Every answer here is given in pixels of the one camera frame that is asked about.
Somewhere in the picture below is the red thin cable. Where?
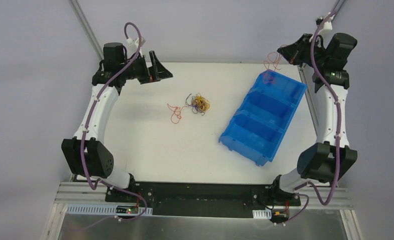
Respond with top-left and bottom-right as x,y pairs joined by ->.
261,52 -> 284,88
167,103 -> 188,125

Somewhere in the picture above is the orange purple cable bundle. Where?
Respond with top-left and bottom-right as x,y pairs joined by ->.
184,92 -> 211,117

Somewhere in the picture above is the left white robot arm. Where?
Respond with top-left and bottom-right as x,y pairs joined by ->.
61,42 -> 173,202

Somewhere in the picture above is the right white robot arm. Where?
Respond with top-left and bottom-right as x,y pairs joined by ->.
267,32 -> 357,205

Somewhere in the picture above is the blue plastic compartment bin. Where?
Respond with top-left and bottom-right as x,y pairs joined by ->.
218,70 -> 307,166

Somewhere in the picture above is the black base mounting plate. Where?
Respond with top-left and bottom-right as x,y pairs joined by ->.
105,181 -> 301,218

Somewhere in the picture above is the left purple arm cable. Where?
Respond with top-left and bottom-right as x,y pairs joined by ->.
80,21 -> 148,223

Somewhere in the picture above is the aluminium frame rail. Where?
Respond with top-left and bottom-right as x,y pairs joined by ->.
56,182 -> 353,210

